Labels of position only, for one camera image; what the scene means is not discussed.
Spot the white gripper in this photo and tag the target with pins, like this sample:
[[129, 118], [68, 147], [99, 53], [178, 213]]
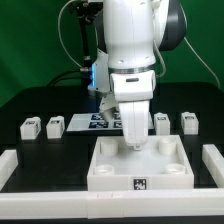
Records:
[[133, 93]]

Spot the white square tabletop part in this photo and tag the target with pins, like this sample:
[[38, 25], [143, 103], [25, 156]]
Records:
[[162, 163]]

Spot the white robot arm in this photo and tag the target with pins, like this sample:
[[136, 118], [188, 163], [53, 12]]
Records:
[[130, 32]]

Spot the marker sheet with tags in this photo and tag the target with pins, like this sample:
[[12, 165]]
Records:
[[93, 121]]

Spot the white U-shaped obstacle fence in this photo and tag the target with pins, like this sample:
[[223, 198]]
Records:
[[112, 204]]

